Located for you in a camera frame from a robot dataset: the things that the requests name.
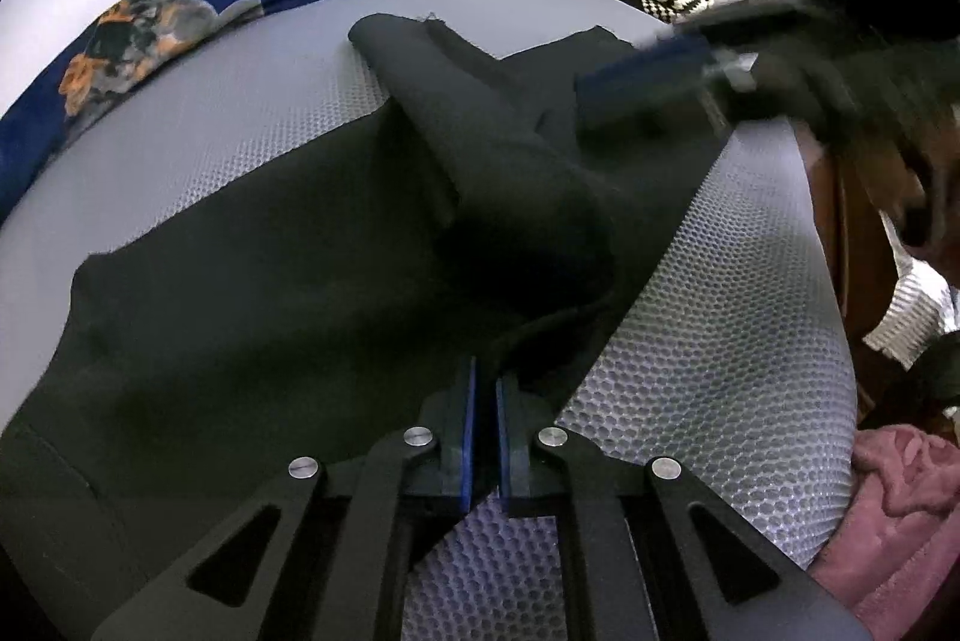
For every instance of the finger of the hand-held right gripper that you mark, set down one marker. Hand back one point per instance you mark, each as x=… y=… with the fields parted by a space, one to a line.
x=637 y=90
x=750 y=15

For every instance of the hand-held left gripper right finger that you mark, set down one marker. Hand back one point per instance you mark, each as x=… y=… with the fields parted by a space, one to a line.
x=502 y=446

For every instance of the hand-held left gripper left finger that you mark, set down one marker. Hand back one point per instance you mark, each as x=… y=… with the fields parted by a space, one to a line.
x=466 y=438

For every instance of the grey mesh mattress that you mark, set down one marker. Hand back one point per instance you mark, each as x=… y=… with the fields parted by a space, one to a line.
x=712 y=349

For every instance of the pink towel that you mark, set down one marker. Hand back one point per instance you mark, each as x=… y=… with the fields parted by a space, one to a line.
x=900 y=506

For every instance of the black pants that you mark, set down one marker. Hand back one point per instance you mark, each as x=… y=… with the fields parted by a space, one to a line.
x=300 y=311

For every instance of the wooden furniture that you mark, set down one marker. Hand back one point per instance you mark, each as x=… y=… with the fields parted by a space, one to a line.
x=847 y=236

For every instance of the white ribbed cloth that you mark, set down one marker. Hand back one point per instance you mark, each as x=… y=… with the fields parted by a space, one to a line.
x=907 y=319

